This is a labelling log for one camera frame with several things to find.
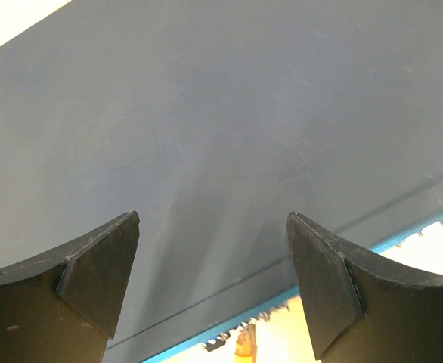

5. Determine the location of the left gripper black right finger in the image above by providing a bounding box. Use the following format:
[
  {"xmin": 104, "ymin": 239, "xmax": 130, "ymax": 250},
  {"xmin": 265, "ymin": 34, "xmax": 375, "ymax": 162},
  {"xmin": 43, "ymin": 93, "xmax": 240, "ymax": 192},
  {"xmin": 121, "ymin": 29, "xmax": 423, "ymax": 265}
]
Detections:
[{"xmin": 286, "ymin": 212, "xmax": 443, "ymax": 362}]

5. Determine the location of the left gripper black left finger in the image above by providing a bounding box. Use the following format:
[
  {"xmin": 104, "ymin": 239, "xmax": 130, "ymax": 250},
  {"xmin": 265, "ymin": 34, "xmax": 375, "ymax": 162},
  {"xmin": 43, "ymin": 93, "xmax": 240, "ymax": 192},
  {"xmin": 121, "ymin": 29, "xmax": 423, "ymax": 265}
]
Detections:
[{"xmin": 0, "ymin": 211, "xmax": 140, "ymax": 362}]

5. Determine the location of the yellow patch cable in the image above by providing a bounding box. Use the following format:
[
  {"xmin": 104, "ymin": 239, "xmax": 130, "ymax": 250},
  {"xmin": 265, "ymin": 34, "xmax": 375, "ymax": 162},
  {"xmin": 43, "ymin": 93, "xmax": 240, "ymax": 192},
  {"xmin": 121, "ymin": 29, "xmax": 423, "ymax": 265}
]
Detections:
[{"xmin": 234, "ymin": 324, "xmax": 259, "ymax": 363}]

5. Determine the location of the dark network switch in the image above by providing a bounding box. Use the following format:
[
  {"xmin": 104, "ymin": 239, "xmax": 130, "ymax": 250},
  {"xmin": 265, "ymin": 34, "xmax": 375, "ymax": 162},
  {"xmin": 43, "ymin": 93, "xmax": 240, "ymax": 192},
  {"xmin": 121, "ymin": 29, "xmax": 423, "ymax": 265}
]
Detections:
[{"xmin": 0, "ymin": 1, "xmax": 443, "ymax": 362}]

